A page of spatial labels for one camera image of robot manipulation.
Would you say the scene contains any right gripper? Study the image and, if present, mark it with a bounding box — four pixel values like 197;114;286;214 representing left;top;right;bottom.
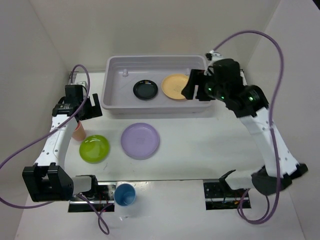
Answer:
179;68;227;102

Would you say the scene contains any orange plastic plate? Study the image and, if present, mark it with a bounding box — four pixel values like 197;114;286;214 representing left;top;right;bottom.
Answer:
161;73;189;101

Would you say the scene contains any pink plastic cup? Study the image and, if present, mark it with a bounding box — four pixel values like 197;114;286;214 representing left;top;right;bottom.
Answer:
72;121;87;142

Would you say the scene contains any green plastic plate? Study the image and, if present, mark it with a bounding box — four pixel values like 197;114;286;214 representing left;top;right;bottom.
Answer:
79;134;110;164

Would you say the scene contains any black plastic plate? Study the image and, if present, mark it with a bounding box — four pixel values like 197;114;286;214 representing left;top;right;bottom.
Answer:
132;79;158;101

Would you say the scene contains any purple plastic plate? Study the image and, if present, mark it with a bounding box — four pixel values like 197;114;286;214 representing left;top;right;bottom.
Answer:
120;122;160;160

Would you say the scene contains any blue plastic cup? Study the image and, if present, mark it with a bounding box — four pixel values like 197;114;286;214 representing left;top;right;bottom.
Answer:
114;183;136;207

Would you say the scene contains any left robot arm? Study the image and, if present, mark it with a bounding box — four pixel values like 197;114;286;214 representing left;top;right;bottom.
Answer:
22;83;102;202

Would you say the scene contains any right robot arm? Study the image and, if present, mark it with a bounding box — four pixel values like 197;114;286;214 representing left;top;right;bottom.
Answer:
181;58;308;197

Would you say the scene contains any lavender plastic bin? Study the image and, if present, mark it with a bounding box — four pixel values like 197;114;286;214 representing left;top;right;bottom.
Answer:
100;55;212;115

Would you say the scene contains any aluminium corner profile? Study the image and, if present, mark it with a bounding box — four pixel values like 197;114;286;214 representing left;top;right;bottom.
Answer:
68;71;78;85

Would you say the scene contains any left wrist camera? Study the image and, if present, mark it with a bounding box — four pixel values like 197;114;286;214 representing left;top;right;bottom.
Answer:
76;81;88;89

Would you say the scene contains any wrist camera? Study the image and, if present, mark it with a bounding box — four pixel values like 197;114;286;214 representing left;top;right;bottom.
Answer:
76;81;88;89
205;50;224;62

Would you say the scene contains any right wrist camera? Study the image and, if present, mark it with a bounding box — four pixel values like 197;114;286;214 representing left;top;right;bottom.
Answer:
205;50;224;62

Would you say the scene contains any left metal base rail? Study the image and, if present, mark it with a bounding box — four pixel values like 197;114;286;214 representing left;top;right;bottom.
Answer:
68;181;117;213

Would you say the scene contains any metal base rail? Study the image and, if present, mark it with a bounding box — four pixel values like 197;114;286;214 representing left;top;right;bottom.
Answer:
68;181;117;213
203;179;245;211

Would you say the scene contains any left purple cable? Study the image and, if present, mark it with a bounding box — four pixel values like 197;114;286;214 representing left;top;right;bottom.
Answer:
0;64;111;236

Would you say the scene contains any purple cable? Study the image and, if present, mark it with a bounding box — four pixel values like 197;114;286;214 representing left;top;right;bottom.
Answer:
213;29;286;225
0;64;111;236

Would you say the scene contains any right metal base rail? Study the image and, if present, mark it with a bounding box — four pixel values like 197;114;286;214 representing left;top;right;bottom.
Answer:
203;179;245;211

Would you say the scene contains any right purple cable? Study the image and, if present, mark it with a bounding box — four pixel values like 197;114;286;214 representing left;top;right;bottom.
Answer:
213;29;286;225

